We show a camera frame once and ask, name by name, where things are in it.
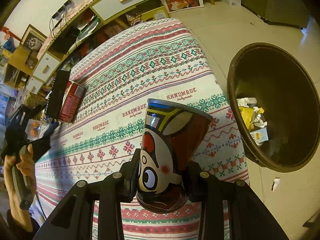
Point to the white paper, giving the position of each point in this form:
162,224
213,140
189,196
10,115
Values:
248,102

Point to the framed orange picture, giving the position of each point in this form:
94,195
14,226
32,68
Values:
178,5

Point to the white paper scrap on floor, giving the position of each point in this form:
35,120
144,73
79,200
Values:
276,182

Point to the red cartoon face can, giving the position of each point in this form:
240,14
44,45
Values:
171,135

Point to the yellow cardboard box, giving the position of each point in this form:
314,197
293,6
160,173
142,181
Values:
158,13

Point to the white and yellow carton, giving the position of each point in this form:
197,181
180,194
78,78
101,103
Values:
260,135

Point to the yellow snack wrapper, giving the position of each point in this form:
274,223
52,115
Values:
252,117

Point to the black compartment tray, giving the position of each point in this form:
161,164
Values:
57,93

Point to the glass jar with oranges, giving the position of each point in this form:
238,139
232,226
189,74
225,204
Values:
35,129

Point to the framed lion picture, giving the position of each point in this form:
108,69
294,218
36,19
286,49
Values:
33,39

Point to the white drawer TV cabinet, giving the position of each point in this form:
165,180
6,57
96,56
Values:
84,21

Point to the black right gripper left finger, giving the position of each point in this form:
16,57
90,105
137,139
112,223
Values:
73,216

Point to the patterned tablecloth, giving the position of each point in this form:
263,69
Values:
161,60

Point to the person's left hand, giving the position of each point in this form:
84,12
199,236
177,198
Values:
20,182

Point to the red can with label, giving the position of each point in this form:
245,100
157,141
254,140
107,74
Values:
71,101

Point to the clear jar of seeds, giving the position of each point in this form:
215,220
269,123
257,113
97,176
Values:
32,100

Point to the dark brown trash bin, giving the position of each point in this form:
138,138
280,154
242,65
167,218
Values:
285,90

